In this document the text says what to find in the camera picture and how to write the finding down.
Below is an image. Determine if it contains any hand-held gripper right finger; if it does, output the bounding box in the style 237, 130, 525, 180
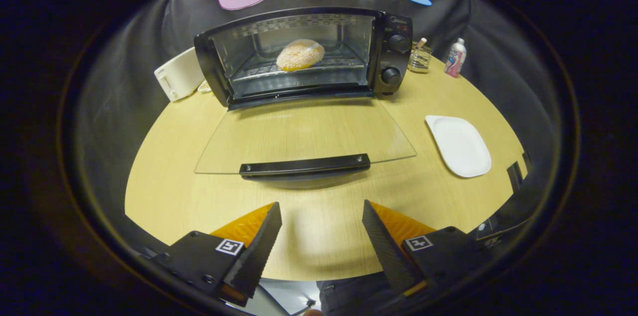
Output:
361, 199, 496, 299

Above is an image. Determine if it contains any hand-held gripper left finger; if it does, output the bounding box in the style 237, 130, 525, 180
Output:
145, 201, 283, 308

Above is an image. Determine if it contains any white square plate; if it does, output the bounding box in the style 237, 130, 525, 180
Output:
425, 115, 492, 178

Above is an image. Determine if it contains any sugared bread bun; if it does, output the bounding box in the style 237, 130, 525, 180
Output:
276, 39, 325, 72

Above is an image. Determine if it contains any white plastic appliance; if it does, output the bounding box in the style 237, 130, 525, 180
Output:
154, 47, 206, 103

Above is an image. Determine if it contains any black toaster oven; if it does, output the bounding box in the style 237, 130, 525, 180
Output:
193, 6, 417, 180

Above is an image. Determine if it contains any pink and white bottle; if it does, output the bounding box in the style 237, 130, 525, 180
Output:
444, 38, 468, 79

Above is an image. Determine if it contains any metal wire basket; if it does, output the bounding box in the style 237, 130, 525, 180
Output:
408, 41, 433, 74

